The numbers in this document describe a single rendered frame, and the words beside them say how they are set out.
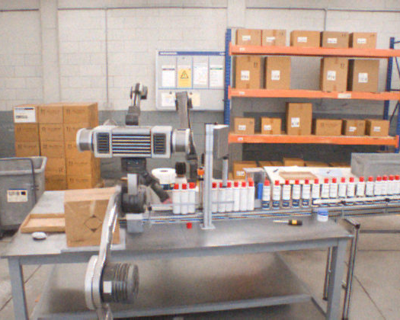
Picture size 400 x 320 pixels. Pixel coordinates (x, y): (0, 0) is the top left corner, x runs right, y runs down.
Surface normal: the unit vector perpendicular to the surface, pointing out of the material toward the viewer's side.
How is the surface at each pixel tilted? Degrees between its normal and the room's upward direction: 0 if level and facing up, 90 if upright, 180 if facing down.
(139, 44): 90
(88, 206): 90
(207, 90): 90
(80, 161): 90
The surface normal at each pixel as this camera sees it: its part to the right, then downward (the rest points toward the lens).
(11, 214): 0.29, 0.26
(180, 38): -0.04, 0.21
